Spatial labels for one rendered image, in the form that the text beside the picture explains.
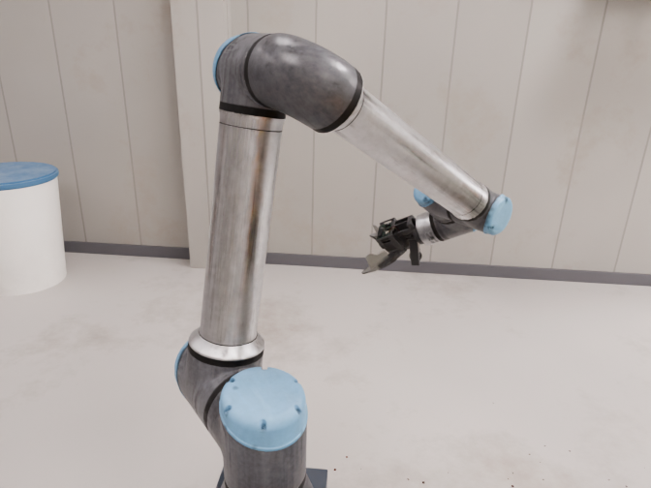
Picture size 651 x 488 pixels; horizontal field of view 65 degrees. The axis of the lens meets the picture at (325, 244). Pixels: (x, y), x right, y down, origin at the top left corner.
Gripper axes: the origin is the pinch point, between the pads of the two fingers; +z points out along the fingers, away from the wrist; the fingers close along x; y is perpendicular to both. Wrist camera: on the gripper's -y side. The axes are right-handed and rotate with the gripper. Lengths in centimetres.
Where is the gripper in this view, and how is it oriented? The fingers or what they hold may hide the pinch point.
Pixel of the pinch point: (366, 256)
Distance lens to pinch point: 151.7
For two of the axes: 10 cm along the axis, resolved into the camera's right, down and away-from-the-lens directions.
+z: -7.7, 2.9, 5.7
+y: -6.0, -6.3, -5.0
